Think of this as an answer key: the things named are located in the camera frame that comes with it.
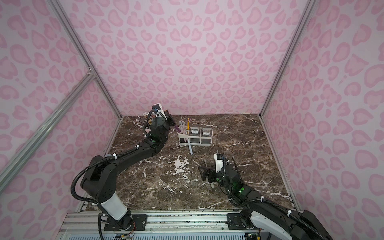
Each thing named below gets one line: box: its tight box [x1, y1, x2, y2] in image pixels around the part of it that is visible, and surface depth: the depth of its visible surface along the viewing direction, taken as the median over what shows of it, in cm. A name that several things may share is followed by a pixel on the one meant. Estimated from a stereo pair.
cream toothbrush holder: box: [177, 125, 213, 146], surface depth 104 cm
